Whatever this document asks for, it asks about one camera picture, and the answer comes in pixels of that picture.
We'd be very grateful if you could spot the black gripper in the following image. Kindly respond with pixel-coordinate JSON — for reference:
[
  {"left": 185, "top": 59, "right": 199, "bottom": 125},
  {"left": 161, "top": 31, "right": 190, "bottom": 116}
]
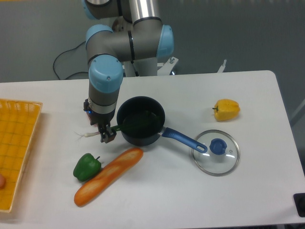
[{"left": 83, "top": 99, "right": 116, "bottom": 143}]

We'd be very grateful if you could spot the green onion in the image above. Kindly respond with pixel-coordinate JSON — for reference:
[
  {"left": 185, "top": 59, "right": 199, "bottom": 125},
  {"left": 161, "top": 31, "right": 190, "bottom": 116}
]
[{"left": 75, "top": 111, "right": 162, "bottom": 141}]

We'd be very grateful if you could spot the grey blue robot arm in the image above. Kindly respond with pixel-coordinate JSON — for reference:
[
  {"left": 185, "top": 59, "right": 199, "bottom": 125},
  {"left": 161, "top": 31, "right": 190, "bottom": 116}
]
[{"left": 82, "top": 0, "right": 174, "bottom": 143}]

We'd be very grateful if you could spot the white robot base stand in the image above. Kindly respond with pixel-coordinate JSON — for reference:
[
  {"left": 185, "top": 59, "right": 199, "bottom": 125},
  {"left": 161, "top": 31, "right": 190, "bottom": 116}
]
[{"left": 123, "top": 56, "right": 179, "bottom": 77}]

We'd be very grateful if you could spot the orange baguette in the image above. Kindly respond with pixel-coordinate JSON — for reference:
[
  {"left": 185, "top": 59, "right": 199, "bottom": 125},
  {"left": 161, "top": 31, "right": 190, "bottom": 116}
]
[{"left": 74, "top": 147, "right": 143, "bottom": 207}]

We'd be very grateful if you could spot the green bell pepper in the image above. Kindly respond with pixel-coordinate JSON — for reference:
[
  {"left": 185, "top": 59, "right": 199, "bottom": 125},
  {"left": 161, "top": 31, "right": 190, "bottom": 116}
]
[{"left": 73, "top": 153, "right": 102, "bottom": 182}]

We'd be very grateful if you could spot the yellow woven basket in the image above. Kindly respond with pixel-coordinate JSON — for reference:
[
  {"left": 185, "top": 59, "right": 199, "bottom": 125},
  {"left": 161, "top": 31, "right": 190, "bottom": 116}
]
[{"left": 0, "top": 99, "right": 42, "bottom": 213}]

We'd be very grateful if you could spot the pink item in basket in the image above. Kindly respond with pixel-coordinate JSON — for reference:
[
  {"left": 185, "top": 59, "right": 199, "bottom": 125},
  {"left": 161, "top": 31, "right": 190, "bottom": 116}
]
[{"left": 0, "top": 174, "right": 6, "bottom": 189}]

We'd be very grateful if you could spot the glass lid with blue knob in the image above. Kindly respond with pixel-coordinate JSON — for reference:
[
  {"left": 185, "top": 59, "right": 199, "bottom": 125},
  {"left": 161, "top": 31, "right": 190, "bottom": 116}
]
[{"left": 192, "top": 129, "right": 241, "bottom": 177}]

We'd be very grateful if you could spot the yellow bell pepper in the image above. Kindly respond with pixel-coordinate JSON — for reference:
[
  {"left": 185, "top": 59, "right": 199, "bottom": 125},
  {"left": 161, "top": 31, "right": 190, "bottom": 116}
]
[{"left": 212, "top": 99, "right": 240, "bottom": 122}]

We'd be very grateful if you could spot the black object at table edge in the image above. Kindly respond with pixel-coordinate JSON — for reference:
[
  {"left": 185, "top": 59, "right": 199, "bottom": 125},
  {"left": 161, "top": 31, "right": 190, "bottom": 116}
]
[{"left": 293, "top": 193, "right": 305, "bottom": 218}]

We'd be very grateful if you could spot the dark pot with blue handle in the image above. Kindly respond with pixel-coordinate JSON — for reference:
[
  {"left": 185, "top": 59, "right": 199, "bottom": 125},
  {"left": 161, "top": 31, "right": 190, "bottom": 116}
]
[{"left": 117, "top": 96, "right": 208, "bottom": 154}]

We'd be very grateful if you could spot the black cable on floor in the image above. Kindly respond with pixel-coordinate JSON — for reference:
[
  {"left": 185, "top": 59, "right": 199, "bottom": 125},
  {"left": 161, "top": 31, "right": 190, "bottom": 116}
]
[{"left": 52, "top": 40, "right": 90, "bottom": 80}]

